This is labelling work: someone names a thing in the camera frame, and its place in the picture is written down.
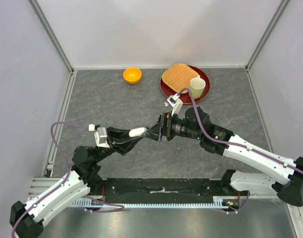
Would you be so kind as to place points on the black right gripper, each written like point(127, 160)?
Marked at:
point(162, 127)

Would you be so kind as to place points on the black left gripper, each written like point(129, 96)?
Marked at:
point(120, 140)

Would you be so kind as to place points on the white earbud charging case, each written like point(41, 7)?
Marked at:
point(137, 131)

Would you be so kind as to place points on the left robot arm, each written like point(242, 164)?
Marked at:
point(29, 219)

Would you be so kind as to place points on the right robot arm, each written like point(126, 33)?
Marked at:
point(280, 175)

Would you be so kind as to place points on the dark red round tray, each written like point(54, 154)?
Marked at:
point(185, 98)

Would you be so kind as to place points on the woven bamboo tray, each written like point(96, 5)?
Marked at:
point(179, 76)

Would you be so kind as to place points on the pale green cup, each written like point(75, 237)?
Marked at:
point(197, 86)

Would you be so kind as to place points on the orange plastic bowl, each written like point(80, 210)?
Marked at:
point(132, 75)

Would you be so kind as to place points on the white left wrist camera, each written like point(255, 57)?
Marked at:
point(101, 137)

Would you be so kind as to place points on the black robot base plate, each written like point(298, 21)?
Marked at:
point(163, 191)

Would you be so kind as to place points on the light blue cable duct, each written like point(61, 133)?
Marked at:
point(88, 203)

